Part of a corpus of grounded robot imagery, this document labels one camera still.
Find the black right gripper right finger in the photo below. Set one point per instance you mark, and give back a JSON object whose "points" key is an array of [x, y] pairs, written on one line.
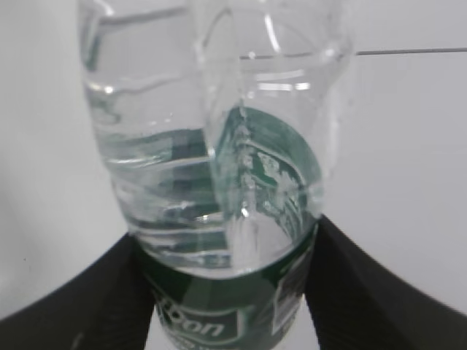
{"points": [[356, 303]]}

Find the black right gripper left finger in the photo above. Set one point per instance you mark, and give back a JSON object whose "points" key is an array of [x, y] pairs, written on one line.
{"points": [[108, 306]]}

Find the clear green-label water bottle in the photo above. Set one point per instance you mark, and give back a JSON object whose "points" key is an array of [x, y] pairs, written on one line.
{"points": [[217, 123]]}

